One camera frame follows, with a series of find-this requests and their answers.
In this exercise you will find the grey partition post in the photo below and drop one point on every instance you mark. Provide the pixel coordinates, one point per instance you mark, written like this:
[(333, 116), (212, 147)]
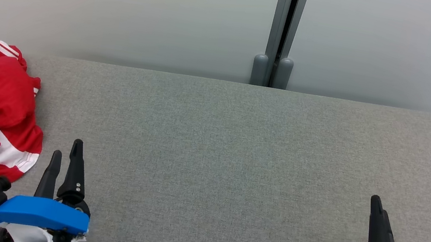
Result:
[(281, 26)]

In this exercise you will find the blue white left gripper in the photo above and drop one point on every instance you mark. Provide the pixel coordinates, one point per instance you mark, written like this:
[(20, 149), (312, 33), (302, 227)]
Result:
[(43, 215)]

